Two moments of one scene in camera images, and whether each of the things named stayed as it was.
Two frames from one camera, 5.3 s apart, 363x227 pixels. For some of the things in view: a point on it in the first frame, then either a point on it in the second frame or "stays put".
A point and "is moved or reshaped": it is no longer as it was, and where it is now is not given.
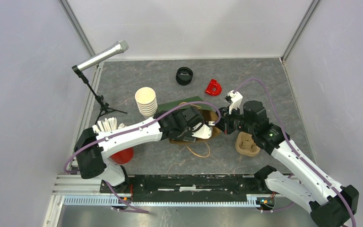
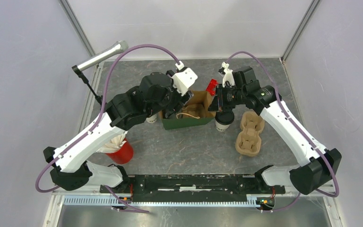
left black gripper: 187,136 -> 180,101
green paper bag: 199,102 is moved or reshaped
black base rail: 183,187 stays put
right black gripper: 224,125 -> 219,103
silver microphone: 120,47 stays put
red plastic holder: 213,88 stays put
